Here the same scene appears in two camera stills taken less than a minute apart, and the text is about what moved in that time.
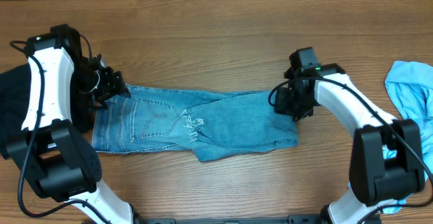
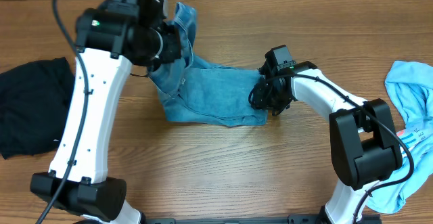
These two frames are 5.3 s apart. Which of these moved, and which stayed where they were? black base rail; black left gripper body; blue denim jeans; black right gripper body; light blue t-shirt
Moved: blue denim jeans; black right gripper body; black left gripper body
Stayed: black base rail; light blue t-shirt
